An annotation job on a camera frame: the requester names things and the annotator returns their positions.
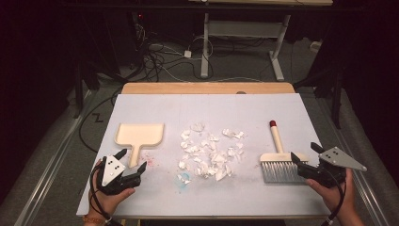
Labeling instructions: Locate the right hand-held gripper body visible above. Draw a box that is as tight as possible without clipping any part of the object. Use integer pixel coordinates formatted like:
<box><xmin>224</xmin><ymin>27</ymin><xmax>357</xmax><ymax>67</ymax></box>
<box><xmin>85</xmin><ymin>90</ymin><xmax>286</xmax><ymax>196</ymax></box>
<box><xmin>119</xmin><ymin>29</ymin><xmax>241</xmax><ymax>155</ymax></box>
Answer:
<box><xmin>297</xmin><ymin>146</ymin><xmax>367</xmax><ymax>189</ymax></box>

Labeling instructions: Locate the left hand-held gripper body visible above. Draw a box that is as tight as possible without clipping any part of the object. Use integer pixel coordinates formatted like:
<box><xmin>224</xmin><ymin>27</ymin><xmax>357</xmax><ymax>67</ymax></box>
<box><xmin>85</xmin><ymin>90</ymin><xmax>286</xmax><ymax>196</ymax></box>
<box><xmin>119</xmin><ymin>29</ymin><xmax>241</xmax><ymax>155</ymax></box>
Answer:
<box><xmin>95</xmin><ymin>155</ymin><xmax>142</xmax><ymax>196</ymax></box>

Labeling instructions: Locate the cream brush with red cap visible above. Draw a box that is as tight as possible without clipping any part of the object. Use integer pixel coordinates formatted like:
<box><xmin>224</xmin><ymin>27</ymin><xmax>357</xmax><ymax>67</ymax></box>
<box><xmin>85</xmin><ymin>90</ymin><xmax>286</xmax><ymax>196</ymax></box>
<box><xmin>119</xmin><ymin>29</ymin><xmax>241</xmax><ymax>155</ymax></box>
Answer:
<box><xmin>259</xmin><ymin>120</ymin><xmax>310</xmax><ymax>185</ymax></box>

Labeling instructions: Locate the cream plastic dustpan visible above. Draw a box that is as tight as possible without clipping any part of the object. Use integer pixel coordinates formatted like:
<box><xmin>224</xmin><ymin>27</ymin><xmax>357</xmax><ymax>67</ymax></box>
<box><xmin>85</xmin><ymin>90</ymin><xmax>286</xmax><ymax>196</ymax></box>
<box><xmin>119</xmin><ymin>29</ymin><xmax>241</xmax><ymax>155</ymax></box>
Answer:
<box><xmin>114</xmin><ymin>122</ymin><xmax>166</xmax><ymax>169</ymax></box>

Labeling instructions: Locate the pile of white paper scraps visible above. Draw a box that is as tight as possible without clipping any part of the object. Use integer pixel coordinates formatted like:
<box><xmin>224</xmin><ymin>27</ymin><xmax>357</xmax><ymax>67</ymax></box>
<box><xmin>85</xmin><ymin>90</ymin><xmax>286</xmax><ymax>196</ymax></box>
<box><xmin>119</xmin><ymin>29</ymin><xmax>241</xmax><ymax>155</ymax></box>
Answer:
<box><xmin>176</xmin><ymin>122</ymin><xmax>246</xmax><ymax>186</ymax></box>

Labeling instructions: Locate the person's left hand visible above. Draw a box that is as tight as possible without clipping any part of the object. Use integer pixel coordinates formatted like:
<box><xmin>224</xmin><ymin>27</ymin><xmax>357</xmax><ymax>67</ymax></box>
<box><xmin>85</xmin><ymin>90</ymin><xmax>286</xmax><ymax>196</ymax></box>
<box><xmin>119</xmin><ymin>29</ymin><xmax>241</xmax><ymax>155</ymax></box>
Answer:
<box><xmin>88</xmin><ymin>159</ymin><xmax>136</xmax><ymax>218</ymax></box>

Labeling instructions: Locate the person's right hand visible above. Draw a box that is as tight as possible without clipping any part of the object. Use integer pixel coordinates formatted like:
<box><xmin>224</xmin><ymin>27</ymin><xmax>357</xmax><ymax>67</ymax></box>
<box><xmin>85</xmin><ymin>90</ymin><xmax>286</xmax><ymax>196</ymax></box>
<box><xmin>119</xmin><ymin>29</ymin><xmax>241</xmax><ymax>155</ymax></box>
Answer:
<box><xmin>306</xmin><ymin>169</ymin><xmax>358</xmax><ymax>216</ymax></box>

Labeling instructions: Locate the black metal stand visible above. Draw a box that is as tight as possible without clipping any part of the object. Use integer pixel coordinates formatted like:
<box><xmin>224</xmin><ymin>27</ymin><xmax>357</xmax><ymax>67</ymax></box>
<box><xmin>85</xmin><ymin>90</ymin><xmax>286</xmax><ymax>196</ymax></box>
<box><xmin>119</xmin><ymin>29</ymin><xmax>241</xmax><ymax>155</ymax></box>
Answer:
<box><xmin>72</xmin><ymin>59</ymin><xmax>102</xmax><ymax>120</ymax></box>
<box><xmin>295</xmin><ymin>59</ymin><xmax>346</xmax><ymax>130</ymax></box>

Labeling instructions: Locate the white table mat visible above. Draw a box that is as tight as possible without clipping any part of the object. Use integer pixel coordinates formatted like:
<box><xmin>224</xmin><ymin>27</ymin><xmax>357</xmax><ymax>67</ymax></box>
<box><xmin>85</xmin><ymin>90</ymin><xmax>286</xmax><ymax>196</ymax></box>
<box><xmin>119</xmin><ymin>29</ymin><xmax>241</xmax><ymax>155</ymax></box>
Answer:
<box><xmin>75</xmin><ymin>92</ymin><xmax>342</xmax><ymax>220</ymax></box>

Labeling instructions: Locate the wooden table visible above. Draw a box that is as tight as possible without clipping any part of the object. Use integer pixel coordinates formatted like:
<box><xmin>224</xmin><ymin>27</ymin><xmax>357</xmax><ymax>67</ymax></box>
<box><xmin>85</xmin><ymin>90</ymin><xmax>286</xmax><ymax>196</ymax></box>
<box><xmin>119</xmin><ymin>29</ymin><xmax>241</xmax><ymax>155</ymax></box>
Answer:
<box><xmin>120</xmin><ymin>82</ymin><xmax>296</xmax><ymax>95</ymax></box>

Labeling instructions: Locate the white box on floor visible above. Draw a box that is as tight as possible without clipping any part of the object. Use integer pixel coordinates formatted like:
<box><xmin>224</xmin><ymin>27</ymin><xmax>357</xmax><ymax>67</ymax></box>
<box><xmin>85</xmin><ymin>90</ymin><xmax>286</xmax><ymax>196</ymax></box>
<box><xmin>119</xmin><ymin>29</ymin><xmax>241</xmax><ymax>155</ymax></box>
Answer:
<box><xmin>310</xmin><ymin>40</ymin><xmax>324</xmax><ymax>54</ymax></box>

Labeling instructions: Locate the dark computer tower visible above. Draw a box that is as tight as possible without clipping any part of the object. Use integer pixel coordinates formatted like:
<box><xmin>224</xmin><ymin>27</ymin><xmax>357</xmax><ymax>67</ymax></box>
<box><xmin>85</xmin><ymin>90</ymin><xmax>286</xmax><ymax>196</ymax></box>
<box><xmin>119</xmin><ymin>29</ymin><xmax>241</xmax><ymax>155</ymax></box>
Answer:
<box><xmin>130</xmin><ymin>11</ymin><xmax>149</xmax><ymax>69</ymax></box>

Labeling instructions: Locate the left hand-held gripper cable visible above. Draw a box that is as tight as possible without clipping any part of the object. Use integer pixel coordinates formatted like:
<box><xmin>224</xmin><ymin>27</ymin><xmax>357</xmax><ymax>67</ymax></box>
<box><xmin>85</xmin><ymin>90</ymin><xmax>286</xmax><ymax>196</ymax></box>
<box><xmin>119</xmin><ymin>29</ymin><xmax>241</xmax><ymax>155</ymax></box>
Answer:
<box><xmin>88</xmin><ymin>163</ymin><xmax>115</xmax><ymax>224</ymax></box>

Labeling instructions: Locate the hand-held gripper cable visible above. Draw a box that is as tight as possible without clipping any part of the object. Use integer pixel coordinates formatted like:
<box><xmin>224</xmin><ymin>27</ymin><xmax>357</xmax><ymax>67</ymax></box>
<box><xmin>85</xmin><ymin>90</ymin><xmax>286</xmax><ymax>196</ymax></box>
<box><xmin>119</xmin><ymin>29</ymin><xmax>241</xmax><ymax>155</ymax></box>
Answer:
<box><xmin>326</xmin><ymin>170</ymin><xmax>348</xmax><ymax>226</ymax></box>
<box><xmin>88</xmin><ymin>163</ymin><xmax>115</xmax><ymax>224</ymax></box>

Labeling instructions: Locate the right hand-held gripper cable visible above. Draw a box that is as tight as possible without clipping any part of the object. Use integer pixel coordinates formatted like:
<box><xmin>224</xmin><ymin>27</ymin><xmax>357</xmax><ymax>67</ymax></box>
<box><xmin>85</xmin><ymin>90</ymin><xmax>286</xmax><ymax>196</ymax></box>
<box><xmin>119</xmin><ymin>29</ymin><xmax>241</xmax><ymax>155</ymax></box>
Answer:
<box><xmin>326</xmin><ymin>170</ymin><xmax>348</xmax><ymax>226</ymax></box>

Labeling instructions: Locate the black floor cable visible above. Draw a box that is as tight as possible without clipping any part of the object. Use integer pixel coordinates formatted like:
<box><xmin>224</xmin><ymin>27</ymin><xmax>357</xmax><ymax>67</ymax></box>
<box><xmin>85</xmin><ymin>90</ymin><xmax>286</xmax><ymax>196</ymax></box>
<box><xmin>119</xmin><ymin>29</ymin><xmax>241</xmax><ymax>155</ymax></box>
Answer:
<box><xmin>78</xmin><ymin>89</ymin><xmax>124</xmax><ymax>154</ymax></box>

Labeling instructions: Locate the metal floor rail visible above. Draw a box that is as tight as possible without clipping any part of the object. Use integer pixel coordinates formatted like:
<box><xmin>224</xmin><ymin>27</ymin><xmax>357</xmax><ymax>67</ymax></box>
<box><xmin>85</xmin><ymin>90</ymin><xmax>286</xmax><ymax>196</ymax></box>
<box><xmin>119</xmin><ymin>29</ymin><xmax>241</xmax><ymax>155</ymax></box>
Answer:
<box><xmin>13</xmin><ymin>89</ymin><xmax>97</xmax><ymax>226</ymax></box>
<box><xmin>314</xmin><ymin>93</ymin><xmax>391</xmax><ymax>226</ymax></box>

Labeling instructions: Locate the orange bead bracelet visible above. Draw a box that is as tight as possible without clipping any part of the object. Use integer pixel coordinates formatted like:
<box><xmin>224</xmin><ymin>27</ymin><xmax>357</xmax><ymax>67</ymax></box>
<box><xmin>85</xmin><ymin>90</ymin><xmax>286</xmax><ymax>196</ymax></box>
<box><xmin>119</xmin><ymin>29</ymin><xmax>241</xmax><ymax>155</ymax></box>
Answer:
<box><xmin>82</xmin><ymin>214</ymin><xmax>106</xmax><ymax>226</ymax></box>

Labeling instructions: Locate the bundle of floor cables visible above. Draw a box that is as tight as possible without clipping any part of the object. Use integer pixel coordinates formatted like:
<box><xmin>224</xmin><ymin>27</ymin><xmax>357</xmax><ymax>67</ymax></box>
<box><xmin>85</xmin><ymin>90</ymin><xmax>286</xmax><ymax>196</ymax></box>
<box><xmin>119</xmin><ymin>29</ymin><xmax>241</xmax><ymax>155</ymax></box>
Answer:
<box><xmin>135</xmin><ymin>23</ymin><xmax>217</xmax><ymax>83</ymax></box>

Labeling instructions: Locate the white metal desk frame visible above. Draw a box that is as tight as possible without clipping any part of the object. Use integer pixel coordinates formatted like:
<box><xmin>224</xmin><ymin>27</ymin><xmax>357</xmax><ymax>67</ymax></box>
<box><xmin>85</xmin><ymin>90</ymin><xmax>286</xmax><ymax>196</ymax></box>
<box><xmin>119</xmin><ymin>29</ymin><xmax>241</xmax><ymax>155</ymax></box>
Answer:
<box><xmin>187</xmin><ymin>0</ymin><xmax>334</xmax><ymax>81</ymax></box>

